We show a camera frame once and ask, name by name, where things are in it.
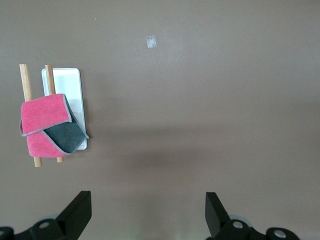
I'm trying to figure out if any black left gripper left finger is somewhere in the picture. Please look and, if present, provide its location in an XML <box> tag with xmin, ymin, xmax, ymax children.
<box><xmin>0</xmin><ymin>190</ymin><xmax>92</xmax><ymax>240</ymax></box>

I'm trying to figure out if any pink and grey microfibre cloth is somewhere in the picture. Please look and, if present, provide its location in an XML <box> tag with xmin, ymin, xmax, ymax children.
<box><xmin>19</xmin><ymin>93</ymin><xmax>90</xmax><ymax>158</ymax></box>

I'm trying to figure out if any white rectangular tray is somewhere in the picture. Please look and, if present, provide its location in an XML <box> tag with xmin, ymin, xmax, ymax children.
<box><xmin>41</xmin><ymin>66</ymin><xmax>88</xmax><ymax>151</ymax></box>

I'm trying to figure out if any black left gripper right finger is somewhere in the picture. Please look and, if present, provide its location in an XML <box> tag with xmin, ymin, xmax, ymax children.
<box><xmin>205</xmin><ymin>191</ymin><xmax>301</xmax><ymax>240</ymax></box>

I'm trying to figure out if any clear tape patch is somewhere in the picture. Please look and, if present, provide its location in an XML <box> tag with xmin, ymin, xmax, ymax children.
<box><xmin>146</xmin><ymin>35</ymin><xmax>158</xmax><ymax>49</ymax></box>

